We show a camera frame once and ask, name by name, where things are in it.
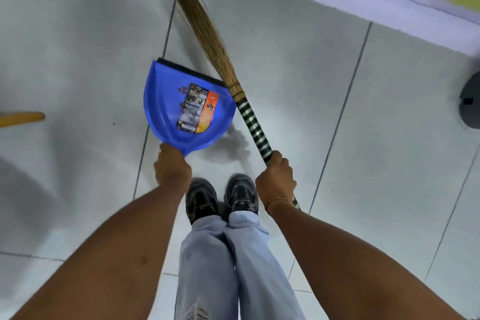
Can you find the blue plastic dustpan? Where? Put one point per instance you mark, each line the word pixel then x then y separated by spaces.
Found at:
pixel 187 113

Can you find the person's left thumb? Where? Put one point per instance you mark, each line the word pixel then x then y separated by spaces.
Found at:
pixel 169 148

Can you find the person's left forearm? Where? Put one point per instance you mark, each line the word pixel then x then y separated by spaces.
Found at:
pixel 108 259

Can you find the person's right thumb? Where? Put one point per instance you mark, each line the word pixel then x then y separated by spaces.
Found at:
pixel 275 158

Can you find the person's right black shoe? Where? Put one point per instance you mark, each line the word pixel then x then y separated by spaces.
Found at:
pixel 242 194

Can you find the person's right forearm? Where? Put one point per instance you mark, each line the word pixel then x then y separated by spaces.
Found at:
pixel 356 267

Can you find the yellow wooden stick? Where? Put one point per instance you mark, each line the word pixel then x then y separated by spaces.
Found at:
pixel 20 118

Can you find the light blue jeans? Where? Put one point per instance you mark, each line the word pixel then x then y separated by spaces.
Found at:
pixel 232 267

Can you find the person's black shoe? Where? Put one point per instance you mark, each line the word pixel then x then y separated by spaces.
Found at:
pixel 200 198
pixel 242 194

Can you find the person's left hand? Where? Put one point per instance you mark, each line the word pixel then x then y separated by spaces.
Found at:
pixel 173 169

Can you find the person's left black shoe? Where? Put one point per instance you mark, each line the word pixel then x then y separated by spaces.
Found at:
pixel 200 198

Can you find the dark round object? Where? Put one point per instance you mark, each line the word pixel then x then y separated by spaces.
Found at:
pixel 470 100

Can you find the person's right hand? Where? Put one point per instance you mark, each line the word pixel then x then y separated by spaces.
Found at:
pixel 275 181

